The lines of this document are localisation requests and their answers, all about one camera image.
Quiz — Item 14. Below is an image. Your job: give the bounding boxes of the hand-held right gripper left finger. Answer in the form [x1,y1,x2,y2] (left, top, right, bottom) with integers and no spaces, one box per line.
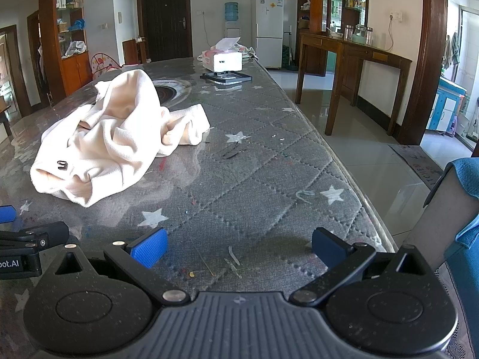
[44,227,190,305]

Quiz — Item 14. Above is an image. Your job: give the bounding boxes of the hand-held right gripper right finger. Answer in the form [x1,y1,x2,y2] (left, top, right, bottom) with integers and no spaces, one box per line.
[290,227,436,305]

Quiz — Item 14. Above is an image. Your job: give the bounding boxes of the cream garment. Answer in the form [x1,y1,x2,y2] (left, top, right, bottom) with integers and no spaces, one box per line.
[30,69,211,208]

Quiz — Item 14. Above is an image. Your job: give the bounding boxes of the grey chair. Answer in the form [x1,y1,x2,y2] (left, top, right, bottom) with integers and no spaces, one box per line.
[406,164,473,270]

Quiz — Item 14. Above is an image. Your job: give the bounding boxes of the grey doormat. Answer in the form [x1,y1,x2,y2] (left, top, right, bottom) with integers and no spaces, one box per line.
[388,144,444,192]

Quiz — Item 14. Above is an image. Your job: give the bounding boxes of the dark patterned cloth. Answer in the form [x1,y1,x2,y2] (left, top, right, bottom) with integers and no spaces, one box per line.
[436,262,479,359]

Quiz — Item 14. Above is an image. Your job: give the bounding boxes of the blue cloth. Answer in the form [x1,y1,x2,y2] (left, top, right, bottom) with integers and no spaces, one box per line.
[443,157,479,259]

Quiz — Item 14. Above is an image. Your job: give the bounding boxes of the round black induction cooker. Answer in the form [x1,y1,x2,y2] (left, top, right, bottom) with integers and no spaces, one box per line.
[151,78,193,107]

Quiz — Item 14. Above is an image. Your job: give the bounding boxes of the wooden cabinet with shelves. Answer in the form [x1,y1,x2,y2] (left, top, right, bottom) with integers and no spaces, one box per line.
[38,0,93,97]

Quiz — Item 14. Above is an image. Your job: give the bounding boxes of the dotted play tent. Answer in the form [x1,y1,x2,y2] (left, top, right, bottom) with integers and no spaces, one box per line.
[90,52,122,81]

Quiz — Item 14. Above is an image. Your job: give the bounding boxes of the blue low cabinet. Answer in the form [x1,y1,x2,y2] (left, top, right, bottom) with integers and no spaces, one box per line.
[427,77,467,134]

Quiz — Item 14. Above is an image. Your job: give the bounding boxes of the wooden console table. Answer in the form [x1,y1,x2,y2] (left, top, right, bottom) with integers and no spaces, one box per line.
[295,32,413,136]

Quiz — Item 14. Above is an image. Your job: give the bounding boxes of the broom with dustpan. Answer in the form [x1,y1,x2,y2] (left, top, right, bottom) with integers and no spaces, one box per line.
[283,25,299,72]

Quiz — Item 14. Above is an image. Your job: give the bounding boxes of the white tissue box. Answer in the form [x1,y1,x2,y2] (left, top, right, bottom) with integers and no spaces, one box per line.
[201,37,244,72]

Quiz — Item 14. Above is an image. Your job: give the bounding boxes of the floral cloth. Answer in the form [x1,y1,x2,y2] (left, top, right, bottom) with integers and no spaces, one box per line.
[234,43,260,61]

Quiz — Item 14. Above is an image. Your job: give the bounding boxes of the white refrigerator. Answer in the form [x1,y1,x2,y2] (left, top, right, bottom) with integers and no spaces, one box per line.
[255,0,284,69]

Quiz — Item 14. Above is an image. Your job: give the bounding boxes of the dark wooden door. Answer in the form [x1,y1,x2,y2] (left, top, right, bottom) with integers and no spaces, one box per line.
[136,0,194,64]

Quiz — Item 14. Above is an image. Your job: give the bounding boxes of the white water dispenser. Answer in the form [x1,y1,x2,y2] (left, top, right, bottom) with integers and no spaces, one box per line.
[223,21,241,43]

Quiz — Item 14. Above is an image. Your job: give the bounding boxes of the hanging green cloth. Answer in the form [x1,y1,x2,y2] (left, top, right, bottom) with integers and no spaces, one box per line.
[443,32,462,70]

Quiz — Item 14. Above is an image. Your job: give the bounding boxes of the wooden display shelf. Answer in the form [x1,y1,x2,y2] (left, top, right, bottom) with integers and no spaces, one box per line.
[297,0,369,77]

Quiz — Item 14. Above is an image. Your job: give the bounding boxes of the wall outlet with cable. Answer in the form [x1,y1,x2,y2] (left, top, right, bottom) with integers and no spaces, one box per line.
[381,11,402,52]

